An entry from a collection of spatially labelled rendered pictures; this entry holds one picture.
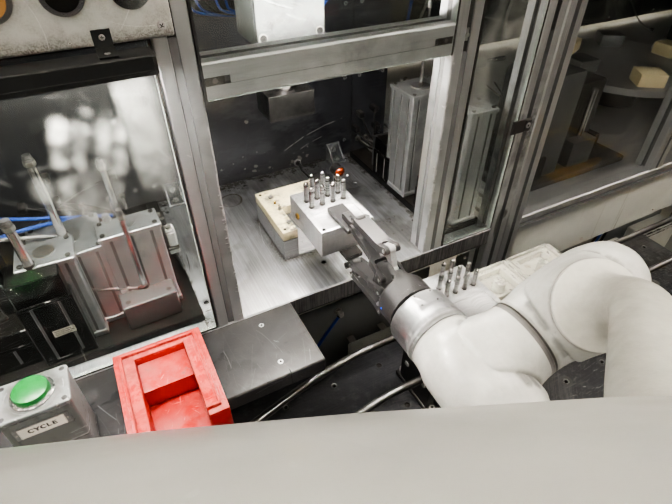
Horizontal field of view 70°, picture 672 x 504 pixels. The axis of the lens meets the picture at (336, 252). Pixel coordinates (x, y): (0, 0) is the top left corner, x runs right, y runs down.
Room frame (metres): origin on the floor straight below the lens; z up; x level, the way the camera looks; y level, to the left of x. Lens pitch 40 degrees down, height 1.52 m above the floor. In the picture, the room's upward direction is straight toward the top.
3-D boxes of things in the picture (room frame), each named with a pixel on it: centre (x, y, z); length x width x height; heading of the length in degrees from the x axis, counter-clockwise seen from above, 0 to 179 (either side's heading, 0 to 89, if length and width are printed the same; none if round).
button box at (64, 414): (0.33, 0.36, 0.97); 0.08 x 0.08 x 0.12; 28
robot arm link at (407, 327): (0.42, -0.12, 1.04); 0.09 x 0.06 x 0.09; 118
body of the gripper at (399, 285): (0.49, -0.09, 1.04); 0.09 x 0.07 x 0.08; 28
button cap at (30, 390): (0.33, 0.36, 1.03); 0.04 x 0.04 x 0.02
